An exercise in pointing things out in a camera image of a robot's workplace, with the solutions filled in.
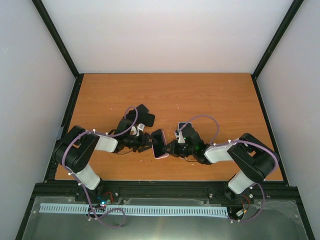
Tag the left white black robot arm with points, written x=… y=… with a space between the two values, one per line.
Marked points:
x=74 y=151

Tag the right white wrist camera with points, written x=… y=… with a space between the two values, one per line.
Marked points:
x=179 y=137

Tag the light blue cable duct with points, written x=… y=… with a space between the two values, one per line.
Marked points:
x=136 y=210

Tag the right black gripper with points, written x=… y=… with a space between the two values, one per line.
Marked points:
x=173 y=151

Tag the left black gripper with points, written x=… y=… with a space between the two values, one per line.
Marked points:
x=142 y=142

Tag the pink phone case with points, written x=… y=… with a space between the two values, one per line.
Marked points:
x=160 y=157

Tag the black phone case rear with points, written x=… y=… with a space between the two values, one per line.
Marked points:
x=140 y=108

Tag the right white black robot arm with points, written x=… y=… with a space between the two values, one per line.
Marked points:
x=254 y=159

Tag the black aluminium frame rail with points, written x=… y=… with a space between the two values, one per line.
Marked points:
x=212 y=191

